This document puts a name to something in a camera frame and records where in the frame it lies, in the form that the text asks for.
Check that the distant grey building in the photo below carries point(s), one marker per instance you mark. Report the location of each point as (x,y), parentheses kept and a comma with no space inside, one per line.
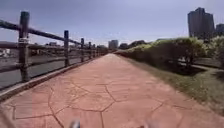
(113,44)

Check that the distant trees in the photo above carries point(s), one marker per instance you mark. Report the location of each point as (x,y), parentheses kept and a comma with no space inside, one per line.
(135,44)

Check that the row of green bushes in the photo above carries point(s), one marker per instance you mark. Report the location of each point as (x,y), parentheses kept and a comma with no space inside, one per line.
(173,48)

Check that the river water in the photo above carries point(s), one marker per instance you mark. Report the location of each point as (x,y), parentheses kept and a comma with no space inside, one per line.
(40,69)

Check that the grey stone kerb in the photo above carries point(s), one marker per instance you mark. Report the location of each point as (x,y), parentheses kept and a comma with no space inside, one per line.
(30,85)

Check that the grass strip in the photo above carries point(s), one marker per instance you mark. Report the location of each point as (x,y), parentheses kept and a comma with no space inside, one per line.
(196,85)

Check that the tall dark building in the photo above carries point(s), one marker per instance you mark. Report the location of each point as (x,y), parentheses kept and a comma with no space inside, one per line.
(200,24)

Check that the dark wooden rail fence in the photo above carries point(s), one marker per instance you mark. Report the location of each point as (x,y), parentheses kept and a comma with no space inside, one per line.
(24,43)

